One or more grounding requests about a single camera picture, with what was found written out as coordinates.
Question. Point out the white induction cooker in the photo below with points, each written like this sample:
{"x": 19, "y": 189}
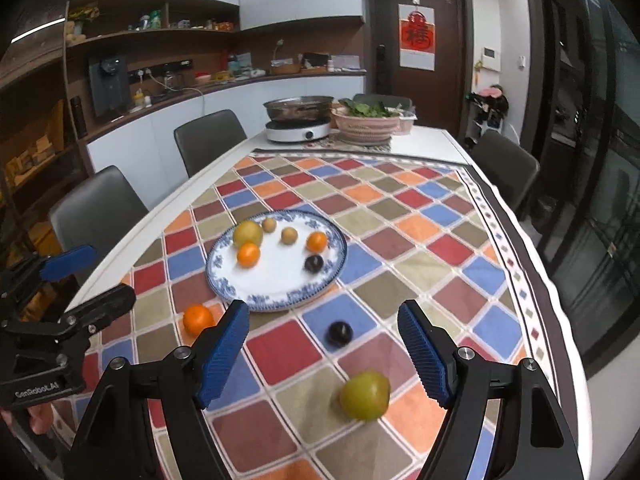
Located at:
{"x": 295, "y": 132}

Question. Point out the small orange tangerine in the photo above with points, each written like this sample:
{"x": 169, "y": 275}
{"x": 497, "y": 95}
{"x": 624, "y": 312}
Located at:
{"x": 316, "y": 242}

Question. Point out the green leafy vegetables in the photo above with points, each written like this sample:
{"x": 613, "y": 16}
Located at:
{"x": 367, "y": 108}

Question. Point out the wooden wall shelf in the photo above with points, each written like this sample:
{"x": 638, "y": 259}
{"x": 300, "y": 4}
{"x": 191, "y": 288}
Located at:
{"x": 150, "y": 34}

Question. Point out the woven placemat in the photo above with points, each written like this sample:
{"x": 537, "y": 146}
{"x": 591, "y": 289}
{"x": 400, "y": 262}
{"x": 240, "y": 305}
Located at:
{"x": 350, "y": 146}

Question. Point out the dark brown door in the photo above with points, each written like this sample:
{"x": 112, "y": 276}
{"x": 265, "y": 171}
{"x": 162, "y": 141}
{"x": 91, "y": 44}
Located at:
{"x": 450, "y": 60}

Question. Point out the red and white wall poster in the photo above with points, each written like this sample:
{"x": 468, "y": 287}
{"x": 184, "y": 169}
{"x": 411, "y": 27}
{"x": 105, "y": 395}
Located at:
{"x": 416, "y": 57}

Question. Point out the high chair with pink items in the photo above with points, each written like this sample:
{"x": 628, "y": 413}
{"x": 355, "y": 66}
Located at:
{"x": 487, "y": 110}

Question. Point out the small brown longan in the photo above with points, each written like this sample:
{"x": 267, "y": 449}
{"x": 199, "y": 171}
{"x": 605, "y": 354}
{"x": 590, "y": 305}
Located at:
{"x": 288, "y": 235}
{"x": 269, "y": 224}

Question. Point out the large yellow round pear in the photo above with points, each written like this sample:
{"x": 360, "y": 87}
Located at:
{"x": 248, "y": 234}

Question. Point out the pink strainer basket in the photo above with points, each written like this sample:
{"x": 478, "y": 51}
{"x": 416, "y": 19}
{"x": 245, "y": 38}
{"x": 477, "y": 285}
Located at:
{"x": 365, "y": 127}

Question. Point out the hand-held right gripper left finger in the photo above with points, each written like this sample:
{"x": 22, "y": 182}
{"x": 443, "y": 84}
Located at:
{"x": 225, "y": 355}

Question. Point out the green round pear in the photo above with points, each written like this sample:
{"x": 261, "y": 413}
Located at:
{"x": 365, "y": 395}

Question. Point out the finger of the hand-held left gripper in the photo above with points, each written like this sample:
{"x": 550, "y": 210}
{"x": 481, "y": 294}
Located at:
{"x": 70, "y": 260}
{"x": 105, "y": 305}

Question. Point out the dark glass sliding door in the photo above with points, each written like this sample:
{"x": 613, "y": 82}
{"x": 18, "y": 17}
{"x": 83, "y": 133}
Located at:
{"x": 600, "y": 160}

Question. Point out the colourful checkered tablecloth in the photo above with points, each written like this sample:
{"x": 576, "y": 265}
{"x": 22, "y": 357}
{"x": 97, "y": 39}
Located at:
{"x": 285, "y": 355}

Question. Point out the black water dispenser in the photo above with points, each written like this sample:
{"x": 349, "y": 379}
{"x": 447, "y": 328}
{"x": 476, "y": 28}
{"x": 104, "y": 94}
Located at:
{"x": 110, "y": 90}

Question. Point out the black thermos bottle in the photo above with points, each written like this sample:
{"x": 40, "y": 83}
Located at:
{"x": 76, "y": 114}

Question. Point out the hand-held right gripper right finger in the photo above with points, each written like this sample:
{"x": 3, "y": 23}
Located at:
{"x": 425, "y": 355}

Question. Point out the person's left hand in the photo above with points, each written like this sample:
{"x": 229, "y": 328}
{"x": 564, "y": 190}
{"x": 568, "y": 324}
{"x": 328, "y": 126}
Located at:
{"x": 40, "y": 417}

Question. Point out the wooden side shelving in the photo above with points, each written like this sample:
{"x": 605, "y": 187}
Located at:
{"x": 35, "y": 150}

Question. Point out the white lower cabinet counter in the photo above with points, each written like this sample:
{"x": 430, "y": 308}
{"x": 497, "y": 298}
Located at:
{"x": 150, "y": 135}

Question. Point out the small white desk lamp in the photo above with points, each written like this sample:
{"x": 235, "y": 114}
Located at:
{"x": 278, "y": 50}

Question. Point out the white intercom panel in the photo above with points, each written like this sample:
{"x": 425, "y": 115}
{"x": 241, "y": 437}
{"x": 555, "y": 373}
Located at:
{"x": 490, "y": 58}

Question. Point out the steel cooking pot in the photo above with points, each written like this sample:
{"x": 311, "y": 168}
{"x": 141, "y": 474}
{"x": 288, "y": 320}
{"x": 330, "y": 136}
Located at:
{"x": 300, "y": 107}

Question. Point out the dark purple plum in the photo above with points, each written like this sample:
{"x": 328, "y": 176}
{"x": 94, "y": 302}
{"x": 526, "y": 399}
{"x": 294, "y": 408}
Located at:
{"x": 340, "y": 333}
{"x": 314, "y": 263}

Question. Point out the blue rimmed white plate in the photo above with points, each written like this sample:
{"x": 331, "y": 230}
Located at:
{"x": 280, "y": 280}

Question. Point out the black wall power strip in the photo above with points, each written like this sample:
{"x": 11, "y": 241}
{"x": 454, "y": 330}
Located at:
{"x": 160, "y": 69}

